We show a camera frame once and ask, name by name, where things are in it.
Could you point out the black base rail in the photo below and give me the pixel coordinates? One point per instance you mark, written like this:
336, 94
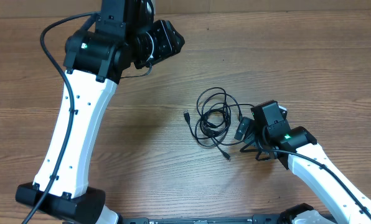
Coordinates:
254, 219

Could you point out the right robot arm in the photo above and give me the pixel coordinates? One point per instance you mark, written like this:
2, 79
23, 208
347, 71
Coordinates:
269, 135

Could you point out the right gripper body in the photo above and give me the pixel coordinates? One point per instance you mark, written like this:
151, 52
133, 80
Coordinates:
246, 124

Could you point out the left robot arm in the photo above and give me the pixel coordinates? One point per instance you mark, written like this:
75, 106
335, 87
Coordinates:
120, 35

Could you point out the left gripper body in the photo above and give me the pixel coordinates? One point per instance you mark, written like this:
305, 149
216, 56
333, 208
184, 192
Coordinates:
153, 47

